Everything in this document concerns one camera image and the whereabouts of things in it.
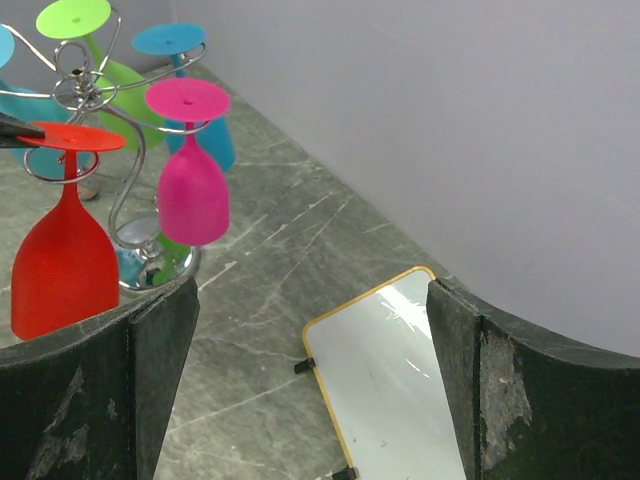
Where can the green plastic wine glass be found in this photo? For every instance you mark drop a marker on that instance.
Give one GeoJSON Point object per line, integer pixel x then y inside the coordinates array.
{"type": "Point", "coordinates": [67, 20]}

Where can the yellow framed whiteboard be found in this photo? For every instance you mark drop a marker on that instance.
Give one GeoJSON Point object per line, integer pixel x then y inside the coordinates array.
{"type": "Point", "coordinates": [376, 367]}

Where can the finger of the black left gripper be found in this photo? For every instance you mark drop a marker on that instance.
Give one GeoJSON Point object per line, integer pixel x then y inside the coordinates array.
{"type": "Point", "coordinates": [15, 133]}

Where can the pink plastic wine glass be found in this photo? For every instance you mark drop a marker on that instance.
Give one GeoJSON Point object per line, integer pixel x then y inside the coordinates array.
{"type": "Point", "coordinates": [193, 196]}

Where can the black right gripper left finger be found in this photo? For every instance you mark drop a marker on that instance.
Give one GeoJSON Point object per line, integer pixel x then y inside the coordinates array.
{"type": "Point", "coordinates": [93, 400]}

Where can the red plastic wine glass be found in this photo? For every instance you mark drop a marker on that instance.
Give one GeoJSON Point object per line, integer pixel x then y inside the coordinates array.
{"type": "Point", "coordinates": [66, 269]}

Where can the pink capped spice bottle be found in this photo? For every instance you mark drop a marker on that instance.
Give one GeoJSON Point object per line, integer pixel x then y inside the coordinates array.
{"type": "Point", "coordinates": [88, 190]}

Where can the blue plastic wine glass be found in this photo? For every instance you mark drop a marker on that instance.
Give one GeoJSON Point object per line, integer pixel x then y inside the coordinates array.
{"type": "Point", "coordinates": [185, 102]}

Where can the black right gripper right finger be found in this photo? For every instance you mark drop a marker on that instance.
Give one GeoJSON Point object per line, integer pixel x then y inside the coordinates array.
{"type": "Point", "coordinates": [528, 403]}

